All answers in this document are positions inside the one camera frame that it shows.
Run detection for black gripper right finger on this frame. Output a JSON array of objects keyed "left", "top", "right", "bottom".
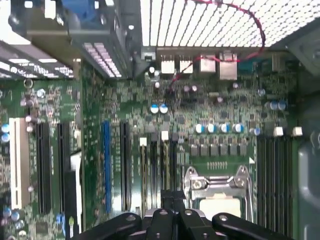
[{"left": 175, "top": 189, "right": 295, "bottom": 240}]

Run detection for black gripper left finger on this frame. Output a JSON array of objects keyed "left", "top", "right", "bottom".
[{"left": 77, "top": 189, "right": 177, "bottom": 240}]

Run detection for RAM slot white latches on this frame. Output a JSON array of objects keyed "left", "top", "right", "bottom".
[
  {"left": 284, "top": 126, "right": 303, "bottom": 240},
  {"left": 160, "top": 130, "right": 171, "bottom": 193},
  {"left": 266, "top": 126, "right": 283, "bottom": 233},
  {"left": 139, "top": 136, "right": 149, "bottom": 216}
]

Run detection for silver CPU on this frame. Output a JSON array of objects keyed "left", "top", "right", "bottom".
[{"left": 199, "top": 198, "right": 241, "bottom": 219}]

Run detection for metal CPU socket cover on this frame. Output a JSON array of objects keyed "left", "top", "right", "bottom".
[{"left": 189, "top": 174, "right": 247, "bottom": 219}]

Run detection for CPU socket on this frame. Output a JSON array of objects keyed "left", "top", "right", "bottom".
[{"left": 183, "top": 164, "right": 254, "bottom": 226}]

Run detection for black expansion slot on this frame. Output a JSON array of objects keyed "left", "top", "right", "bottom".
[
  {"left": 36, "top": 122, "right": 52, "bottom": 214},
  {"left": 119, "top": 121, "right": 132, "bottom": 214},
  {"left": 57, "top": 122, "right": 72, "bottom": 213}
]

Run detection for blue expansion slot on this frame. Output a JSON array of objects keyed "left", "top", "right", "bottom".
[{"left": 102, "top": 119, "right": 112, "bottom": 214}]

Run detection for black open PC case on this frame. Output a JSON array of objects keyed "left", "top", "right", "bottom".
[{"left": 0, "top": 0, "right": 320, "bottom": 240}]

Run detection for green motherboard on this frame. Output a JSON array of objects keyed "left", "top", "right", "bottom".
[{"left": 0, "top": 52, "right": 301, "bottom": 240}]

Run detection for white expansion slot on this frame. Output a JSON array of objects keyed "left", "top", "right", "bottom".
[{"left": 9, "top": 117, "right": 29, "bottom": 210}]

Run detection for silver rear port block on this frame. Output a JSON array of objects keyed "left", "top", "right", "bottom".
[
  {"left": 179, "top": 54, "right": 194, "bottom": 75},
  {"left": 198, "top": 56, "right": 217, "bottom": 74},
  {"left": 161, "top": 54, "right": 176, "bottom": 75}
]

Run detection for tall silver network port block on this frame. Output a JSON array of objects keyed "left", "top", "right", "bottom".
[{"left": 219, "top": 51, "right": 238, "bottom": 81}]

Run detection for silver power supply unit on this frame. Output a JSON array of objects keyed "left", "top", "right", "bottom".
[{"left": 0, "top": 0, "right": 141, "bottom": 81}]

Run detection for wire locking lever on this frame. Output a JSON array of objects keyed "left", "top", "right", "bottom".
[{"left": 242, "top": 169, "right": 253, "bottom": 227}]

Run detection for thin red wire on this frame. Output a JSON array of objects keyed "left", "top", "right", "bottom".
[{"left": 164, "top": 0, "right": 266, "bottom": 97}]

